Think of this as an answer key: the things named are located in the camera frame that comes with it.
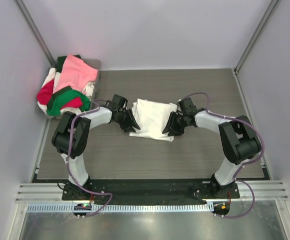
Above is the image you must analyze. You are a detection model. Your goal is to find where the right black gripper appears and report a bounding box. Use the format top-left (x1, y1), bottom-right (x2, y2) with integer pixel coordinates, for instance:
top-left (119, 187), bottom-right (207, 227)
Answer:
top-left (163, 111), bottom-right (188, 136)

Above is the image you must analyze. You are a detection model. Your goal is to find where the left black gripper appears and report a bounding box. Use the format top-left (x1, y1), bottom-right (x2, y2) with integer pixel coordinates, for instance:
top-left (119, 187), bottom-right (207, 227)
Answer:
top-left (117, 109), bottom-right (140, 133)

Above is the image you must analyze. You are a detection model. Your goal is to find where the white t shirt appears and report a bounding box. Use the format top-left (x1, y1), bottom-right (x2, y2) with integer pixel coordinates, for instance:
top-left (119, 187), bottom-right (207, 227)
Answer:
top-left (129, 98), bottom-right (177, 142)

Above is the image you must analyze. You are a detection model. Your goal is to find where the clear plastic bin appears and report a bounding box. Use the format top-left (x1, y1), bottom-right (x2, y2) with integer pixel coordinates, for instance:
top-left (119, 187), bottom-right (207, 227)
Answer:
top-left (34, 58), bottom-right (101, 120)

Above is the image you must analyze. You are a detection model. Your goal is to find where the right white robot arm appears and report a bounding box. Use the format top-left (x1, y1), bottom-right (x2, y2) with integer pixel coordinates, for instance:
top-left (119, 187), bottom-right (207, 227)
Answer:
top-left (162, 97), bottom-right (262, 198)

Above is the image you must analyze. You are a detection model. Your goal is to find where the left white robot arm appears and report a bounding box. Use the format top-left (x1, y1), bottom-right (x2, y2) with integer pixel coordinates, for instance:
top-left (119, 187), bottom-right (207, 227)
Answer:
top-left (52, 94), bottom-right (140, 200)

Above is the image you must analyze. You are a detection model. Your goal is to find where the pink t shirt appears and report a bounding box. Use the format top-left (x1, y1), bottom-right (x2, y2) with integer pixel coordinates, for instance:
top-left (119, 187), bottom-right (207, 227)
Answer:
top-left (53, 54), bottom-right (98, 93)

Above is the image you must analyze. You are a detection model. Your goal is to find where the green t shirt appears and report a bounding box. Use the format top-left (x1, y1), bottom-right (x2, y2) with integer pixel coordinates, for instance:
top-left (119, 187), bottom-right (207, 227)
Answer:
top-left (46, 55), bottom-right (91, 117)

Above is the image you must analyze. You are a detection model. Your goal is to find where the red t shirt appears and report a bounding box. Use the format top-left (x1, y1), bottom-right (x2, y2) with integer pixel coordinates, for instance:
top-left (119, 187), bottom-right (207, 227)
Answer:
top-left (36, 79), bottom-right (54, 106)

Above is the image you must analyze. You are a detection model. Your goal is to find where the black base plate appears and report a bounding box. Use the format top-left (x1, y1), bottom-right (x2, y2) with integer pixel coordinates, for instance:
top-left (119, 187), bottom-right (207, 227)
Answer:
top-left (58, 178), bottom-right (240, 206)

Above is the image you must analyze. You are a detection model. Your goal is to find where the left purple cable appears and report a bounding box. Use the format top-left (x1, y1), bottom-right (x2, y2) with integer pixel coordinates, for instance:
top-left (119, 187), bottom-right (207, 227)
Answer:
top-left (64, 99), bottom-right (113, 218)

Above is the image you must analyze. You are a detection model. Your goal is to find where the right aluminium frame post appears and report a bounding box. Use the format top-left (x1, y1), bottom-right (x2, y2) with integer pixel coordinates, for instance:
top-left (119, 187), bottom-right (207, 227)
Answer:
top-left (233, 0), bottom-right (281, 75)

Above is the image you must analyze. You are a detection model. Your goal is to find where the aluminium frame post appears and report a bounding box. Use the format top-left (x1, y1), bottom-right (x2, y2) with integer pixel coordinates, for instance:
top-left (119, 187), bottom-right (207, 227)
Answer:
top-left (13, 0), bottom-right (55, 66)
top-left (233, 0), bottom-right (281, 75)

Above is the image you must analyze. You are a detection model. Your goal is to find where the slotted cable duct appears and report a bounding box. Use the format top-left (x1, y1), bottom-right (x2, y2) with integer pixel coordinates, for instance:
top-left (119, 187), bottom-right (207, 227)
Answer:
top-left (26, 202), bottom-right (214, 213)

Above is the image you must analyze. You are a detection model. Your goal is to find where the aluminium front rail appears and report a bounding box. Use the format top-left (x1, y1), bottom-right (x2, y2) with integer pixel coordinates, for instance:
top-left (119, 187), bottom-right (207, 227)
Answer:
top-left (15, 180), bottom-right (289, 203)

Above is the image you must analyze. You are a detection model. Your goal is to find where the left aluminium frame post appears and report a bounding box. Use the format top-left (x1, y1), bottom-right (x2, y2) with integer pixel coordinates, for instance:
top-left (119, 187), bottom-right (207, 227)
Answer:
top-left (13, 0), bottom-right (55, 66)

